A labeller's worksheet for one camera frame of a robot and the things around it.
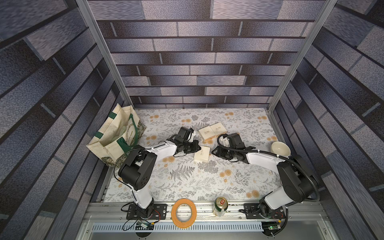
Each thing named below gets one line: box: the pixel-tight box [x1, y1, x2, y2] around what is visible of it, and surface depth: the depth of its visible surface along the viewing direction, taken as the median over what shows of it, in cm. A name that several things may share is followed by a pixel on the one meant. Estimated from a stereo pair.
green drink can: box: [213, 196, 229, 217], surface depth 68 cm
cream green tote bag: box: [86, 103, 147, 167], surface depth 89 cm
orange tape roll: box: [171, 198, 197, 229], surface depth 72 cm
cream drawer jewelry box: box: [194, 145, 211, 164], surface depth 93 cm
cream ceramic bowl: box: [271, 141, 291, 158], surface depth 94 cm
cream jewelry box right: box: [210, 122, 228, 135], surface depth 106 cm
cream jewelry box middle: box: [198, 126, 216, 142], surface depth 103 cm
